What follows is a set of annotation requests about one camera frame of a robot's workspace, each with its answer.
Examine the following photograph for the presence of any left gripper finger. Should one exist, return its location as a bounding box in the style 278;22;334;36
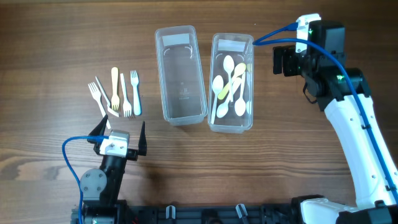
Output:
138;121;147;156
87;115;108;144

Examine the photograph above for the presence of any thin white fork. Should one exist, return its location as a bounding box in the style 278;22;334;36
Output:
95;77;119;117

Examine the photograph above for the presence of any yellow plastic fork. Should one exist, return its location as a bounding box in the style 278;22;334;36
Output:
111;67;120;111

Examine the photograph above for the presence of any white fork slim handle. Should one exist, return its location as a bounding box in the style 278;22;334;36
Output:
120;73;132;118

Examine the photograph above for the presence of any yellow plastic spoon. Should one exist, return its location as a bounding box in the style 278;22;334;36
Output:
218;63;246;100

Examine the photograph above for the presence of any white fork bluish handle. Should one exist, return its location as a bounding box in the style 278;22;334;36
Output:
131;70;142;116

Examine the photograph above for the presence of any white spoon long handle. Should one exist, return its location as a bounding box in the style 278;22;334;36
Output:
211;75;224;124

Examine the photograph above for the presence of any white spoon wide handle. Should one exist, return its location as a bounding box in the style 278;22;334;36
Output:
216;77;241;118

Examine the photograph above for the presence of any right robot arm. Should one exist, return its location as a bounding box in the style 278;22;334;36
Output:
273;14;397;223

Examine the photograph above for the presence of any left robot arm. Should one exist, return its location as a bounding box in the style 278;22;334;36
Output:
76;116;147;223

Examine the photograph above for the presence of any right clear plastic container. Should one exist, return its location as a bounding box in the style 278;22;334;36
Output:
208;33;254;134

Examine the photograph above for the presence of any clear plastic container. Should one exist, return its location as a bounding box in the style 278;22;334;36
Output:
208;33;254;134
155;26;208;126

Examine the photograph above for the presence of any left clear plastic container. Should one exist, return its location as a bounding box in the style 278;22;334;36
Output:
155;26;208;126

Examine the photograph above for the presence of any white fork far left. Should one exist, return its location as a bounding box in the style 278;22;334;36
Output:
88;82;106;117

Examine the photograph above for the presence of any left blue cable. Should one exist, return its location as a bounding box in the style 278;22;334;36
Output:
62;135;109;224

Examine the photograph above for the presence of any blue cable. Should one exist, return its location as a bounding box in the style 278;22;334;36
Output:
62;135;109;224
252;22;398;203

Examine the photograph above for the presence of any right blue cable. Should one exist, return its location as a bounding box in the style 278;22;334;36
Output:
252;22;398;203

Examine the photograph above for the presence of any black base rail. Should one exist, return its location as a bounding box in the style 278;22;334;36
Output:
70;203;299;224

